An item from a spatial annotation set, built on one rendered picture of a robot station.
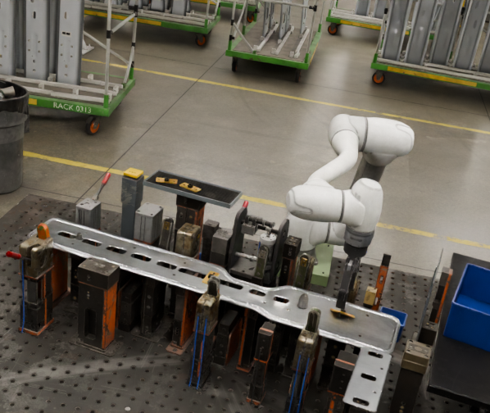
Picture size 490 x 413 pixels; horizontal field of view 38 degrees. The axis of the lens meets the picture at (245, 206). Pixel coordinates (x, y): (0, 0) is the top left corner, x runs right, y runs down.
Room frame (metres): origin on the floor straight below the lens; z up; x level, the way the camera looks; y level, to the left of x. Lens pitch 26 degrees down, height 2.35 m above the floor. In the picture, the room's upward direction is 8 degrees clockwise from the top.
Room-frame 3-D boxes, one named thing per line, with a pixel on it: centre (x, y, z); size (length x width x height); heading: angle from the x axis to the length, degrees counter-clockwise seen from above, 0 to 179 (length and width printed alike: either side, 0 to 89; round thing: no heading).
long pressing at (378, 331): (2.15, 0.11, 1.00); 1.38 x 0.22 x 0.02; 74
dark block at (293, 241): (2.30, -0.19, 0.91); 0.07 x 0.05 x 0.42; 164
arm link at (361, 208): (2.02, -0.36, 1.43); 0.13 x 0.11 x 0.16; 95
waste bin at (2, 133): (4.60, 1.82, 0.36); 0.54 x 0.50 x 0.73; 172
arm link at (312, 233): (2.85, -0.28, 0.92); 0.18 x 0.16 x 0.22; 95
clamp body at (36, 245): (2.14, 0.70, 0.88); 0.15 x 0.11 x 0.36; 164
